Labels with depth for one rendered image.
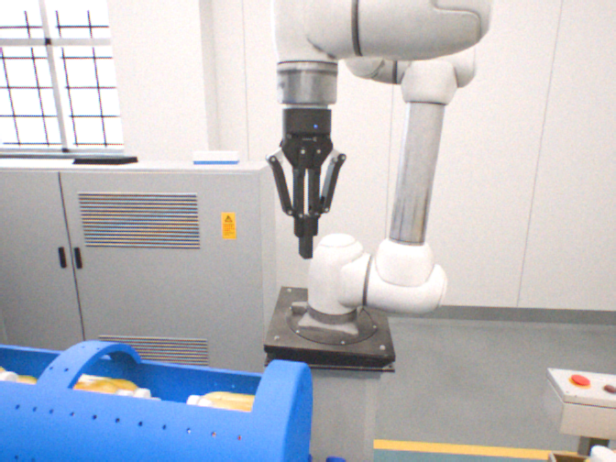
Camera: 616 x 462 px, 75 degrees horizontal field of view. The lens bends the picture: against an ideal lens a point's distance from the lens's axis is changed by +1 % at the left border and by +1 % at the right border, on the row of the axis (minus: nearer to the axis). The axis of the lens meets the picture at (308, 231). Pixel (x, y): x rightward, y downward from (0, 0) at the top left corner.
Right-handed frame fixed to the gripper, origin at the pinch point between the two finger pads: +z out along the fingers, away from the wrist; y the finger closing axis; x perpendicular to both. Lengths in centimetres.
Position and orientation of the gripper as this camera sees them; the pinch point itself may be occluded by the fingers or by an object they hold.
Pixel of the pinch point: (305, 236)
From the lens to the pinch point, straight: 65.9
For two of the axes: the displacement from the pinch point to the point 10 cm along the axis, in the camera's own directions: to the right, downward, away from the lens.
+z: -0.1, 9.6, 2.8
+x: 3.4, 2.7, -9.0
